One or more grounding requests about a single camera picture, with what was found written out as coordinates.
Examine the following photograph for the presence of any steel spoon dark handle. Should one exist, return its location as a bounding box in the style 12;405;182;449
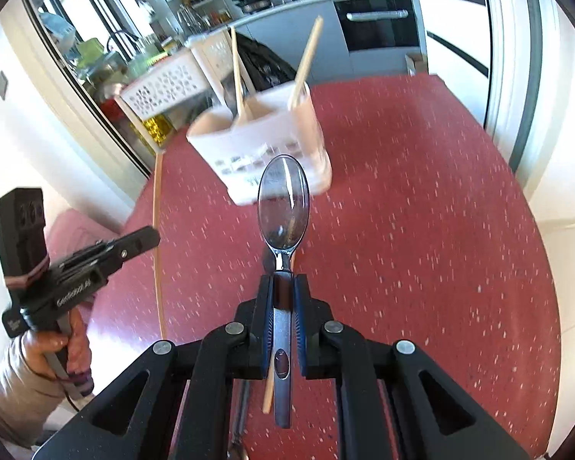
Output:
257;153;310;429
227;378;252;460

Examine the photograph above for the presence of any black built-in oven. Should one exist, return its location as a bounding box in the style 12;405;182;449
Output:
333;0;425;53

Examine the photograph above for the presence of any person's left hand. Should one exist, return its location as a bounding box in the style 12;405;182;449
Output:
21;309;95;396

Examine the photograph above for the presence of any white refrigerator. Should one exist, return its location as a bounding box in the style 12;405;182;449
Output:
419;0;492;106

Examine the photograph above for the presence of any dark patterned garment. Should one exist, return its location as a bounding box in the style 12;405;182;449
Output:
237;38;298;94

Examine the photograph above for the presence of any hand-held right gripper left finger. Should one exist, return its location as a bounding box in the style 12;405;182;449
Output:
36;273;275;460

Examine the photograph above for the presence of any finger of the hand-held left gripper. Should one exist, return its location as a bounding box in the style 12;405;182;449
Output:
57;227;162;274

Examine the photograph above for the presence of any patterned wooden chopstick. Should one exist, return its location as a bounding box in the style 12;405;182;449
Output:
230;26;251;120

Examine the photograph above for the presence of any white utensil holder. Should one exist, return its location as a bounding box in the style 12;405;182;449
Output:
186;81;334;207

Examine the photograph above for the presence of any gold foil pack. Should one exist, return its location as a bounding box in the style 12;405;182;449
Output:
141;115;173;149

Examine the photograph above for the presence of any white basket trolley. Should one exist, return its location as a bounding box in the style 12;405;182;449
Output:
112;33;240;125

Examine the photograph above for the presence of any spice rack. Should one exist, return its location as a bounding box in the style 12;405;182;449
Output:
177;0;231;34

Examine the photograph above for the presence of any person's left forearm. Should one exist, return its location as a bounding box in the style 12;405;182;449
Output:
0;335;68;449

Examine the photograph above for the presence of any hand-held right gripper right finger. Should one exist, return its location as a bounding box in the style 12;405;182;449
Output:
292;273;532;460

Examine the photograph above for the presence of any pink plastic stool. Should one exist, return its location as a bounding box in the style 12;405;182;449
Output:
45;208;125;269

